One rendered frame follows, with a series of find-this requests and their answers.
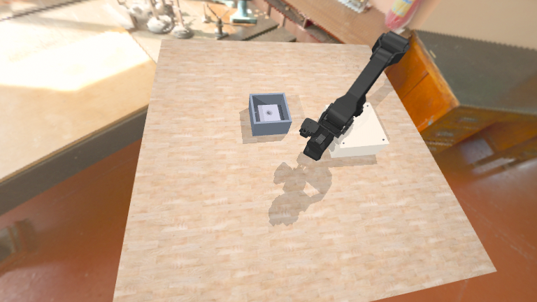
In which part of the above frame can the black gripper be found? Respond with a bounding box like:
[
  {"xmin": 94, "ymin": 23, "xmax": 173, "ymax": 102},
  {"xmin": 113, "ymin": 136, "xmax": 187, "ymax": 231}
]
[{"xmin": 303, "ymin": 111, "xmax": 327, "ymax": 161}]

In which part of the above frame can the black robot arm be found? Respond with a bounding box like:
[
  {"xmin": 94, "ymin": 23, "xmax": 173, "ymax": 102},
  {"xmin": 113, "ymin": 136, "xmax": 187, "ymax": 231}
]
[{"xmin": 299, "ymin": 31, "xmax": 411, "ymax": 154}]

